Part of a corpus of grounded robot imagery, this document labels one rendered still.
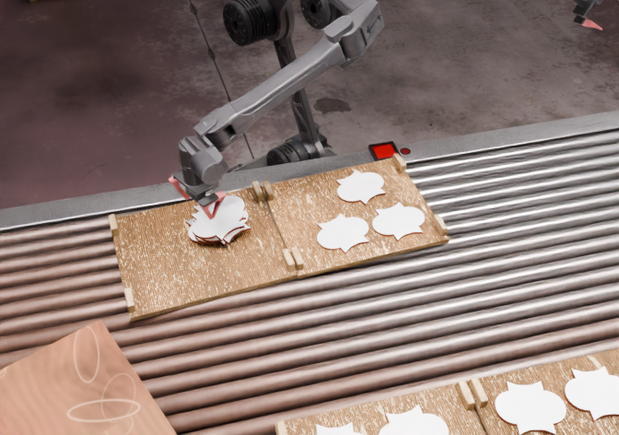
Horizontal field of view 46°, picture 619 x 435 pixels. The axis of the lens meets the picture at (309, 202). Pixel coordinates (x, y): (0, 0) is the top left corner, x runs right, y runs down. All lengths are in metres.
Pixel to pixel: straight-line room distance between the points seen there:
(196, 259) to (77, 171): 1.91
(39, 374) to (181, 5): 3.68
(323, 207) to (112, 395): 0.78
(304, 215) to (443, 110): 2.15
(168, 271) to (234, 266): 0.16
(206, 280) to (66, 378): 0.43
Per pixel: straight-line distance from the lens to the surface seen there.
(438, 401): 1.61
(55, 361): 1.60
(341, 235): 1.88
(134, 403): 1.50
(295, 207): 1.97
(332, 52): 1.72
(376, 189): 2.02
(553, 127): 2.40
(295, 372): 1.65
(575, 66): 4.55
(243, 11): 2.83
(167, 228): 1.95
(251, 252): 1.86
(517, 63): 4.48
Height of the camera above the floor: 2.28
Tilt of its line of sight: 43 degrees down
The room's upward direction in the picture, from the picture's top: straight up
